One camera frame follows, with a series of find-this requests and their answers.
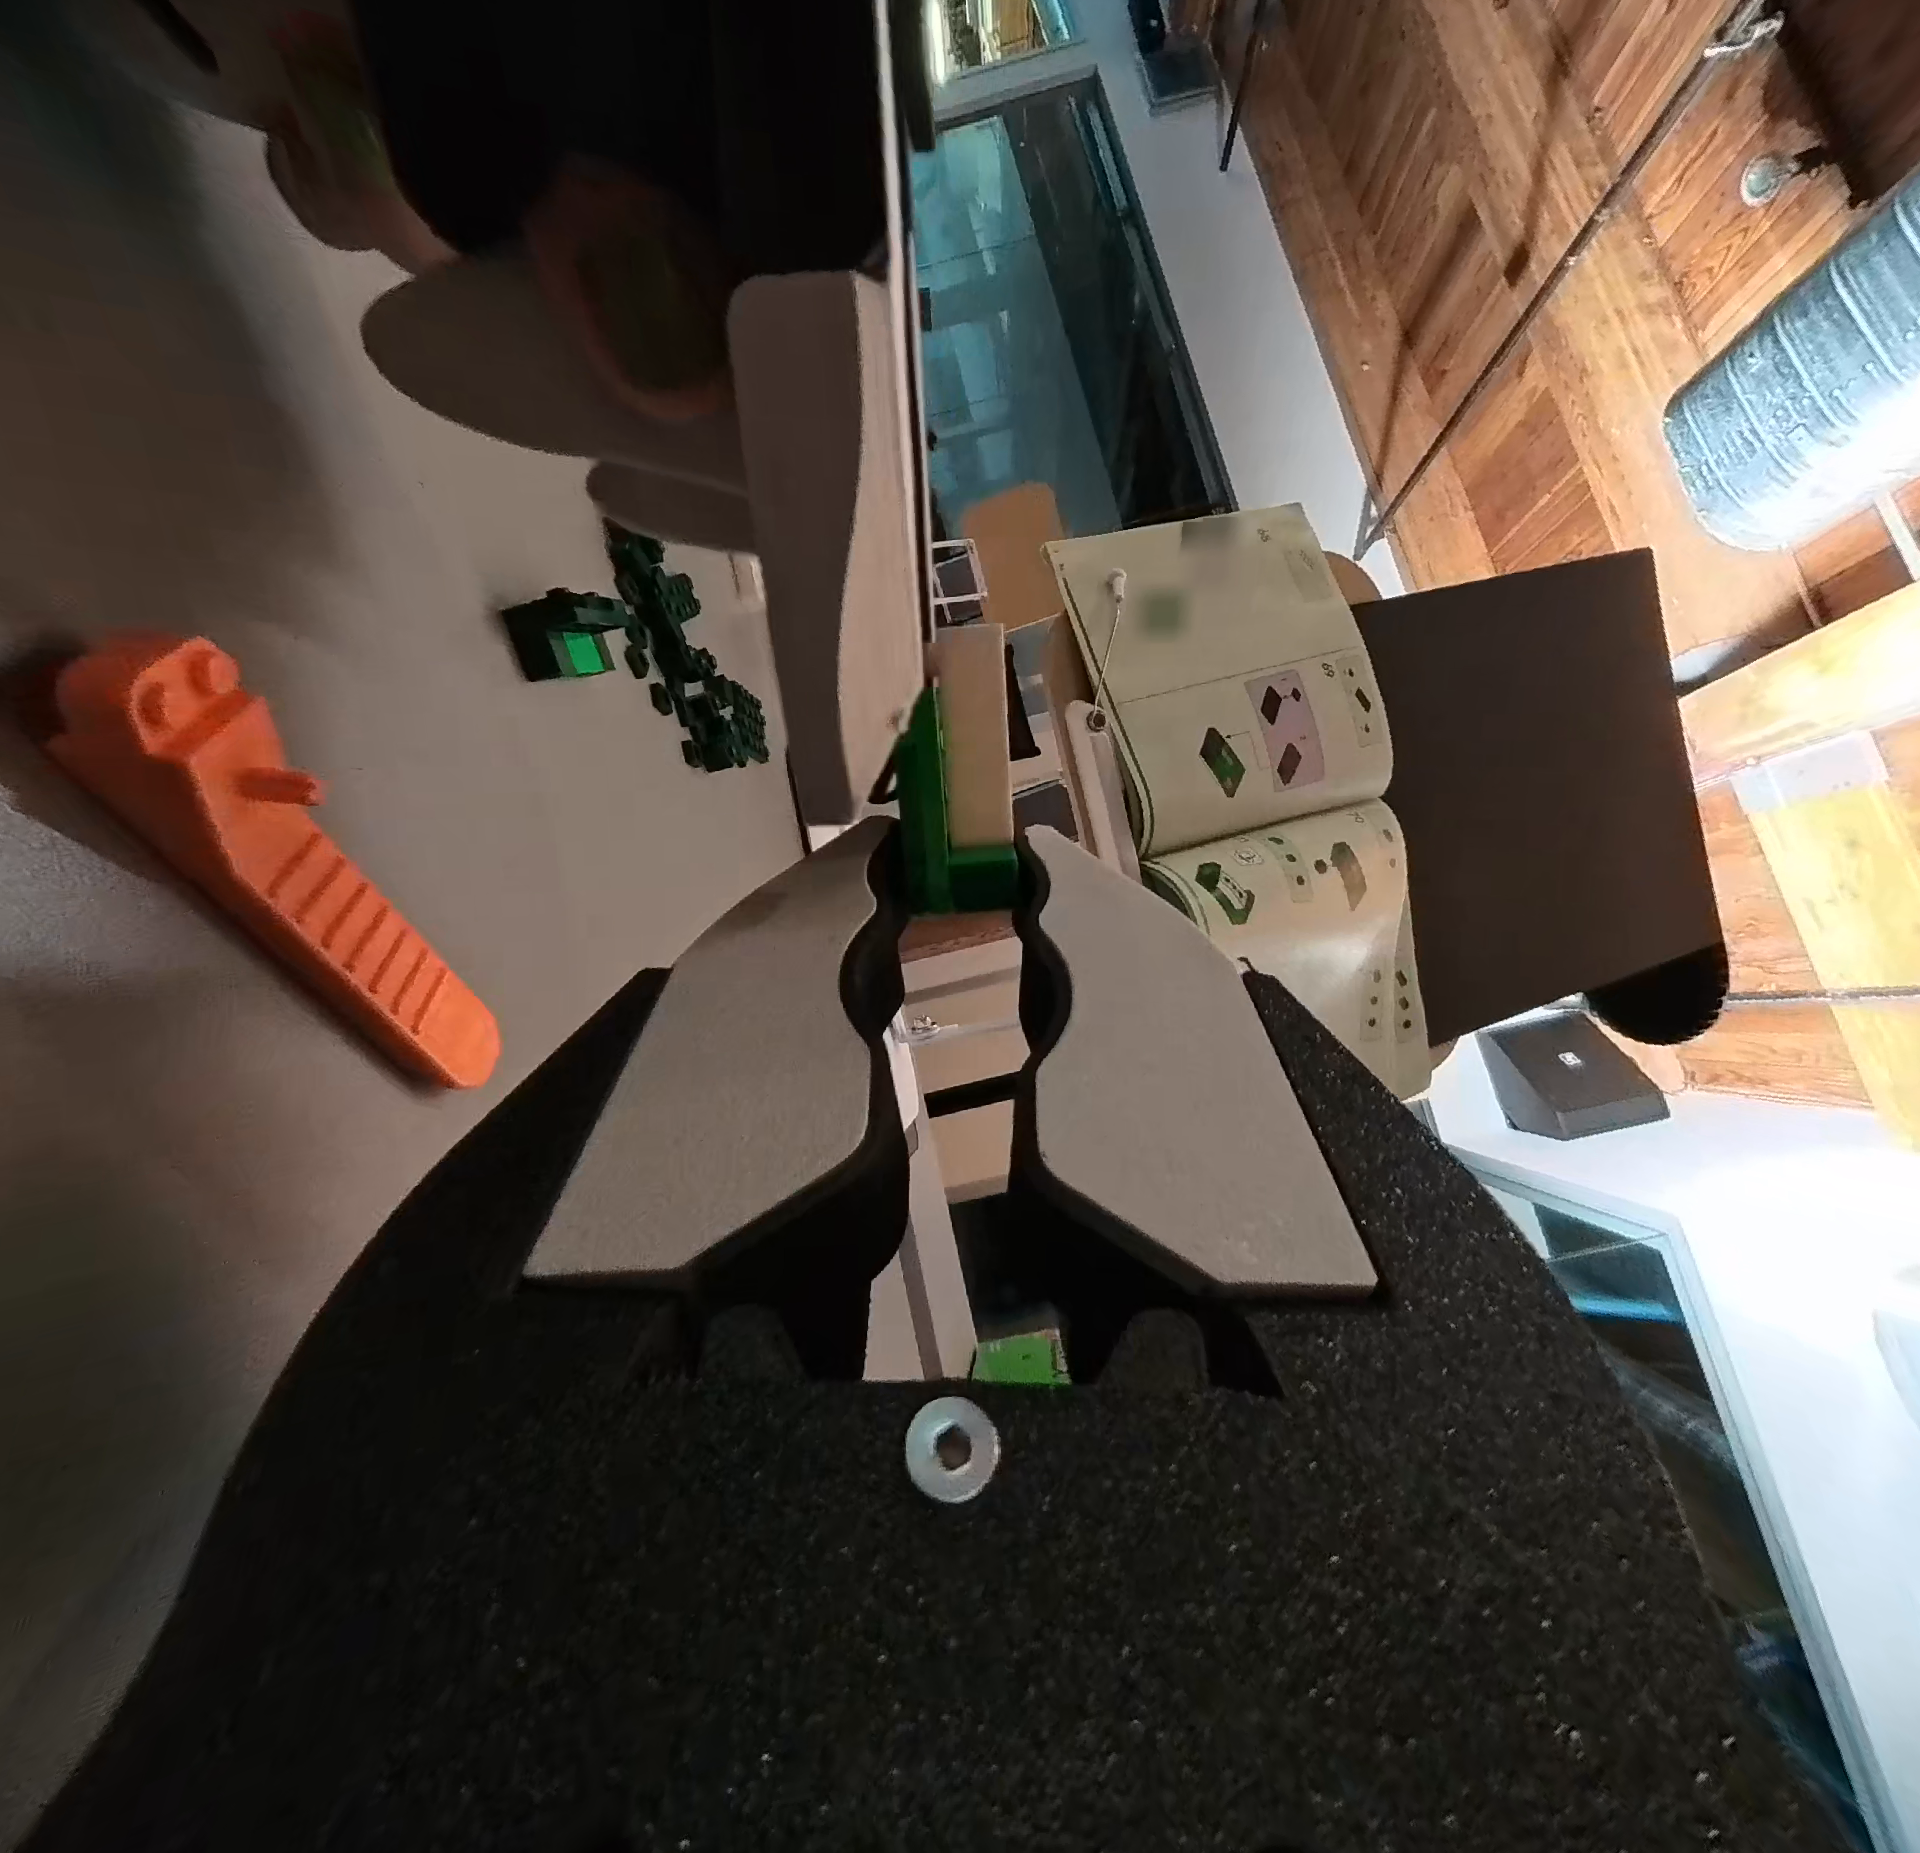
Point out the small green lego build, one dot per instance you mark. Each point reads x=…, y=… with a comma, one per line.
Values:
x=563, y=638

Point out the pile of green lego bricks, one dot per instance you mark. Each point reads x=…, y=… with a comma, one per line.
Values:
x=698, y=682

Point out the orange brick separator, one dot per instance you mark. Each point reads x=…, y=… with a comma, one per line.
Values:
x=254, y=849

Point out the black flat device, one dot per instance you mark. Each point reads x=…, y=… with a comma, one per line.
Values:
x=1569, y=1080

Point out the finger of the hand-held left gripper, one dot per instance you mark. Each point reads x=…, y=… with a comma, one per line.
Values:
x=495, y=368
x=841, y=533

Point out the metal wall lamp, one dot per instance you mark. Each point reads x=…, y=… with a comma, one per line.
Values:
x=1778, y=172

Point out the green and white lego assembly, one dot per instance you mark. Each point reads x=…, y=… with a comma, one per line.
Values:
x=972, y=743

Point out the green lego plate piece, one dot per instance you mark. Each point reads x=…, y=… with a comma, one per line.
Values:
x=919, y=818

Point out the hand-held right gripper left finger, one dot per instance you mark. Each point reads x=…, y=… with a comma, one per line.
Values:
x=734, y=1072

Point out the silver air duct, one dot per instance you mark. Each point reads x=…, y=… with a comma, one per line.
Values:
x=1801, y=398

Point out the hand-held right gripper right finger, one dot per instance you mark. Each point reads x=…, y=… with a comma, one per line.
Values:
x=1185, y=1103

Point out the lego instruction booklet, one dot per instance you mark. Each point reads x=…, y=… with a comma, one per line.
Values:
x=1275, y=773

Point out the green lego box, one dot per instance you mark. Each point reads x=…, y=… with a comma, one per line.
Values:
x=1021, y=1356

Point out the person's left hand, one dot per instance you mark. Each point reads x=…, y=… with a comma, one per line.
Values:
x=630, y=309

